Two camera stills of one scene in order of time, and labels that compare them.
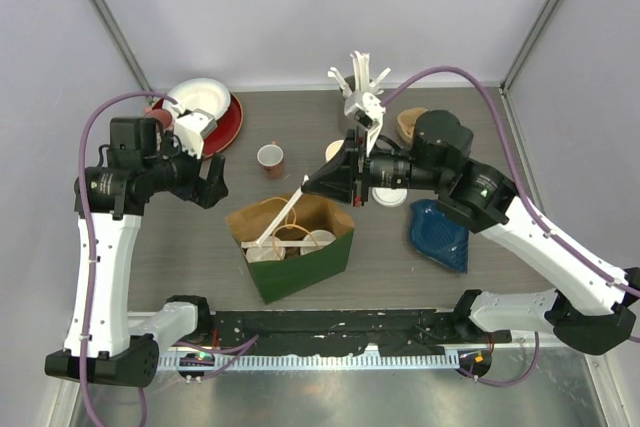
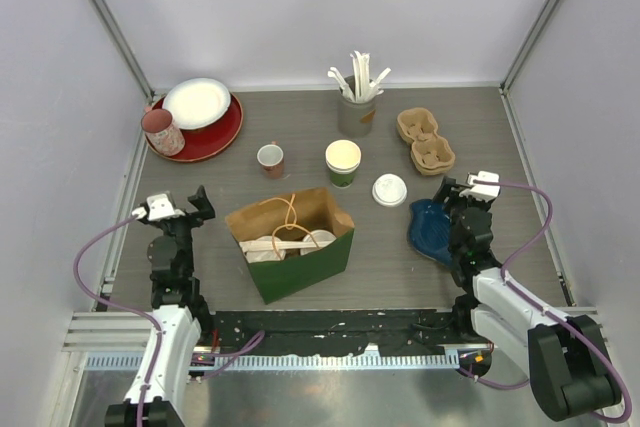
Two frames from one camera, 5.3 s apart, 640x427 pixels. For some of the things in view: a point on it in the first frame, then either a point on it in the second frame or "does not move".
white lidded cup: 321,237 does not move
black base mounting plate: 399,332 does not move
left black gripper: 207,191 -> 202,213
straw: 288,244 does not move
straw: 281,214 -> 265,245
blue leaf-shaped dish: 439,234 does not move
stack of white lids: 389,197 does not move
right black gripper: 339,179 -> 456,198
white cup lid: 263,254 does not move
